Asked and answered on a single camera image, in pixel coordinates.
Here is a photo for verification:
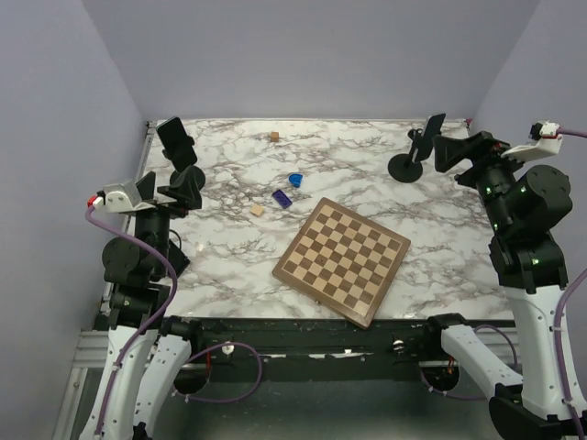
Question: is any black wedge phone stand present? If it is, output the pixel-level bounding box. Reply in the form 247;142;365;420
168;241;190;277

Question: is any purple rectangular block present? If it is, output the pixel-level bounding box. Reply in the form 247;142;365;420
271;189;293;209

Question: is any wooden chessboard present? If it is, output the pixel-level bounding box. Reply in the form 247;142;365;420
272;198;411;329

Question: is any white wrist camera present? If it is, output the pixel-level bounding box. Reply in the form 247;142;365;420
501;121;563;163
87;181;157;215

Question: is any black phone in left stand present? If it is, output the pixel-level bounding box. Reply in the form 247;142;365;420
156;116;192;155

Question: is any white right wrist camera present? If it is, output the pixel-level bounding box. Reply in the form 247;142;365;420
501;121;563;163

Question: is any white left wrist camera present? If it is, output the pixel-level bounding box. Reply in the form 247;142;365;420
87;181;157;215

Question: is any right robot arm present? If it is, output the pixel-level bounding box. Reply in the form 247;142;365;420
421;122;586;439

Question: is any black phone from stand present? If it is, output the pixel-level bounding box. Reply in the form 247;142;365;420
420;113;446;155

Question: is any blue semicircle block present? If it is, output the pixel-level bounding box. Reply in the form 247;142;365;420
288;173;303;188

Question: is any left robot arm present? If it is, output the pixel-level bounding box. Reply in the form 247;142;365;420
79;165;205;439

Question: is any aluminium mounting rail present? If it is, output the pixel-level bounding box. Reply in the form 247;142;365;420
72;330;118;369

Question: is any light wooden block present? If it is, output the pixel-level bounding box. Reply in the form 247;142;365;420
250;204;264;216

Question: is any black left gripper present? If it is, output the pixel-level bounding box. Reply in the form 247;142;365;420
134;164;202;276

